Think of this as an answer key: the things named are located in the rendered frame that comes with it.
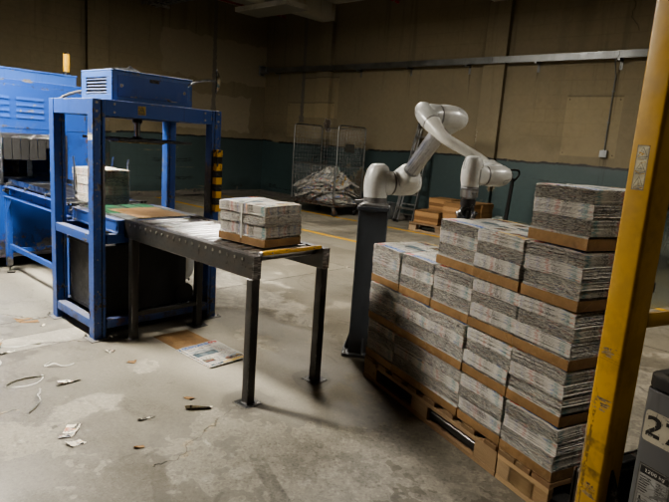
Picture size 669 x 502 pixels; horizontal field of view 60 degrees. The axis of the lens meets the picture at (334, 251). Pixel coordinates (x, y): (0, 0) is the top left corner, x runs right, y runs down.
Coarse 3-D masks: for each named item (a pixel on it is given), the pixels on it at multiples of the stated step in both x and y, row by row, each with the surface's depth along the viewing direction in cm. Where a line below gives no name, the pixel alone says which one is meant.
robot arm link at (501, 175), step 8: (432, 120) 314; (440, 120) 317; (432, 128) 312; (440, 128) 310; (440, 136) 308; (448, 136) 307; (448, 144) 307; (456, 144) 305; (464, 144) 304; (464, 152) 304; (472, 152) 302; (488, 160) 295; (496, 168) 289; (504, 168) 291; (496, 176) 288; (504, 176) 290; (488, 184) 291; (496, 184) 291; (504, 184) 294
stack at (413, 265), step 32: (384, 256) 328; (416, 256) 303; (384, 288) 328; (416, 288) 301; (448, 288) 279; (480, 288) 258; (416, 320) 301; (448, 320) 277; (480, 320) 258; (512, 320) 241; (384, 352) 331; (416, 352) 302; (448, 352) 279; (480, 352) 259; (512, 352) 242; (384, 384) 335; (448, 384) 279; (480, 384) 259; (448, 416) 280; (480, 416) 259; (480, 448) 260
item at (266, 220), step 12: (252, 204) 309; (264, 204) 312; (276, 204) 314; (288, 204) 318; (300, 204) 325; (252, 216) 310; (264, 216) 304; (276, 216) 310; (288, 216) 317; (300, 216) 325; (252, 228) 312; (264, 228) 306; (276, 228) 311; (288, 228) 319; (300, 228) 326
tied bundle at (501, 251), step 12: (492, 228) 258; (504, 228) 261; (516, 228) 266; (528, 228) 268; (480, 240) 258; (492, 240) 250; (504, 240) 244; (516, 240) 237; (528, 240) 234; (480, 252) 258; (492, 252) 251; (504, 252) 244; (516, 252) 238; (480, 264) 258; (492, 264) 250; (504, 264) 244; (516, 264) 238; (504, 276) 244; (516, 276) 238
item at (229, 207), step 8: (224, 200) 323; (232, 200) 320; (240, 200) 323; (248, 200) 326; (256, 200) 329; (264, 200) 333; (224, 208) 323; (232, 208) 320; (224, 216) 325; (232, 216) 321; (224, 224) 326; (232, 224) 322; (232, 232) 322
